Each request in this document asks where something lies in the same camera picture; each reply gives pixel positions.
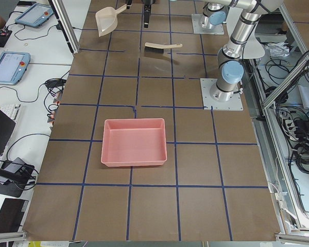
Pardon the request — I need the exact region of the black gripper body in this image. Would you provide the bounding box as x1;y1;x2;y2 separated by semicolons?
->
142;0;156;5

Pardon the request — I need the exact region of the cream plastic dustpan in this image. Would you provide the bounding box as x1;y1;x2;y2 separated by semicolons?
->
95;4;127;37

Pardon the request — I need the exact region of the cream hand brush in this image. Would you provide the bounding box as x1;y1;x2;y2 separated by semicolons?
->
144;42;183;54

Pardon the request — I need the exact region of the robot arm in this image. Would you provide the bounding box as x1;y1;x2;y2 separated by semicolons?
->
141;1;228;29
203;1;283;102

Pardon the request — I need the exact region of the pink plastic bin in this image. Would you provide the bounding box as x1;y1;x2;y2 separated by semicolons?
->
101;118;167;167

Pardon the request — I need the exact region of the far teach pendant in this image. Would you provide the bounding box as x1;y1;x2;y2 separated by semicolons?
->
15;3;54;28

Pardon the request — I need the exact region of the teach pendant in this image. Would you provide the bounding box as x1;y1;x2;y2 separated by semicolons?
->
0;51;30;85
15;3;54;28

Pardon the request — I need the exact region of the near teach pendant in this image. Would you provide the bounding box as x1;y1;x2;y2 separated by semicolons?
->
0;51;30;85

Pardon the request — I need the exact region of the crumpled white paper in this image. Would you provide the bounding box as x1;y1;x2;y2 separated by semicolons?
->
266;42;289;57

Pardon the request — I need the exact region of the white keyboard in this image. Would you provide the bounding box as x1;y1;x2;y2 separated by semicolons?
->
0;104;22;122

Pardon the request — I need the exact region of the aluminium frame post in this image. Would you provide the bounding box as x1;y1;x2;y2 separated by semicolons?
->
48;0;80;54

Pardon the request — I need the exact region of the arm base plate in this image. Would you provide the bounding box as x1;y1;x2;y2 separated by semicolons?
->
200;78;243;111
192;12;226;35

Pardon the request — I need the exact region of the black camera mount box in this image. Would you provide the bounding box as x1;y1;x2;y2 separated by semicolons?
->
0;158;38;198

